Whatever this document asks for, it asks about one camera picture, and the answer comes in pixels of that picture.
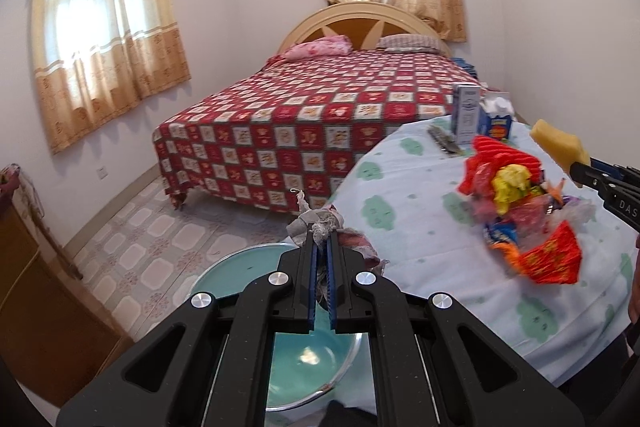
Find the yellow sponge piece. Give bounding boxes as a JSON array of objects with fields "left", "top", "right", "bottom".
[{"left": 529, "top": 119, "right": 591, "bottom": 176}]

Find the grey rag trash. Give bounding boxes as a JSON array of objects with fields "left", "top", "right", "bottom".
[{"left": 286, "top": 188, "right": 387, "bottom": 275}]

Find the teal round trash basin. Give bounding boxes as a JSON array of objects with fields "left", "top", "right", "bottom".
[{"left": 191, "top": 243, "right": 363, "bottom": 413}]

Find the blue white Look carton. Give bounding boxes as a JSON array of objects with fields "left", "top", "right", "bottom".
[{"left": 477, "top": 91, "right": 515, "bottom": 141}]

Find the light blue cloud tablecloth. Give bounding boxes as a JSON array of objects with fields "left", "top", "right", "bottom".
[{"left": 328, "top": 120, "right": 637, "bottom": 385}]

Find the white grey tall carton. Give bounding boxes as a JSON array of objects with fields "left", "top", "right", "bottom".
[{"left": 451, "top": 83, "right": 482, "bottom": 146}]

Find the folded blue clothes stack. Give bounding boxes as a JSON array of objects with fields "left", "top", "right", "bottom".
[{"left": 451, "top": 56, "right": 478, "bottom": 79}]

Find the bed with red checkered cover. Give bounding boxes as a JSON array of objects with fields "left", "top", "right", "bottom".
[{"left": 153, "top": 50, "right": 475, "bottom": 212}]

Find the striped pillow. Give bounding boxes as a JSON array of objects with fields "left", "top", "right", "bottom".
[{"left": 376, "top": 34, "right": 450, "bottom": 56}]

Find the brown wooden cabinet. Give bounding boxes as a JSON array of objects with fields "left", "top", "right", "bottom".
[{"left": 1, "top": 166, "right": 132, "bottom": 407}]

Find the beige arched wooden headboard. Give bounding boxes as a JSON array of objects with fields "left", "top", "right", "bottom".
[{"left": 278, "top": 2, "right": 438, "bottom": 53}]

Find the pink pillow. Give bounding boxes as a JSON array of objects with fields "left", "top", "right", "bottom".
[{"left": 281, "top": 35, "right": 352, "bottom": 62}]

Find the left beige window curtain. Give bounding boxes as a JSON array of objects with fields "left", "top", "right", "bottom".
[{"left": 30, "top": 0, "right": 191, "bottom": 154}]

